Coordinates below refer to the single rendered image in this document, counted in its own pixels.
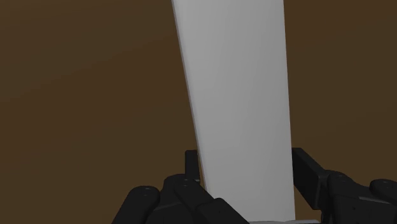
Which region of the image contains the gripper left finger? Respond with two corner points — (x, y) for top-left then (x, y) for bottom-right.
(111, 149), (249, 224)

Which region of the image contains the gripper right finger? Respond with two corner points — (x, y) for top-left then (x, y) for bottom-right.
(291, 147), (397, 224)

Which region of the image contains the tall grey flat slab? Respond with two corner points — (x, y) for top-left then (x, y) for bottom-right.
(171, 0), (296, 221)

